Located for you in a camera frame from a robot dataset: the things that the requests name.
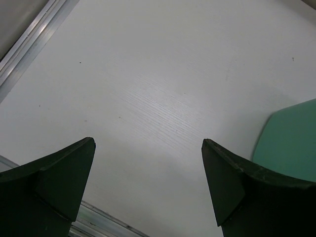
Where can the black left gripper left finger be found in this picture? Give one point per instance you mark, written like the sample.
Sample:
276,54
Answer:
42,198

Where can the aluminium table frame rail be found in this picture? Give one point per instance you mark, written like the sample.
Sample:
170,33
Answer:
91,221

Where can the green plastic bin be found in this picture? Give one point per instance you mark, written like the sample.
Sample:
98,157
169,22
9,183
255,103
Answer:
287,144

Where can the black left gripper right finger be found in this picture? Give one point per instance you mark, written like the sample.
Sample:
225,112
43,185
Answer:
252,201

